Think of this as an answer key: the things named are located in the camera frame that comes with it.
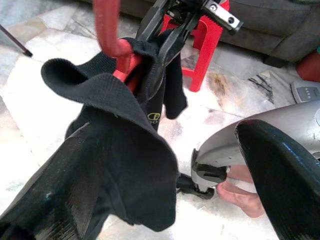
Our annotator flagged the red round container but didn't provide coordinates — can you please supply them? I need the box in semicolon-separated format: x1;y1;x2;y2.
296;49;320;83

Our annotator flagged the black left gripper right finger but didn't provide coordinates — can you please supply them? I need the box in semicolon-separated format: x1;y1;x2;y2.
234;119;320;240

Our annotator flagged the red plastic stool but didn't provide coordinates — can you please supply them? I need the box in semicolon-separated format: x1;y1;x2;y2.
159;0;231;93

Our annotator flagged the black shirt with green logo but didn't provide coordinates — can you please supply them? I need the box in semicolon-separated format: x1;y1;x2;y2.
40;29;189;227

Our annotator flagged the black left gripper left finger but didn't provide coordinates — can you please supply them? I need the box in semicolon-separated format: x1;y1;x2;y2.
0;121;114;240

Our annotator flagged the red plastic hanger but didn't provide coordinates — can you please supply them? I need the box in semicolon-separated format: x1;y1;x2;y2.
92;0;145;95

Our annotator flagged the grey floor fan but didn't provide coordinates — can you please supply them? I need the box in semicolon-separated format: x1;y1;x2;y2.
289;79;320;105

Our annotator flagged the person's bare foot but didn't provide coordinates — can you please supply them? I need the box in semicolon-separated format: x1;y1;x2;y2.
216;166;266;219

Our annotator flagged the dark grey fabric sofa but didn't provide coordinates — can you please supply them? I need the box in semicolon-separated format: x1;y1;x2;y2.
77;0;320;69

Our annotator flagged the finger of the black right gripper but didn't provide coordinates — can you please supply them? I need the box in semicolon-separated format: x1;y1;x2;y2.
158;16;201;69
136;0;167;41

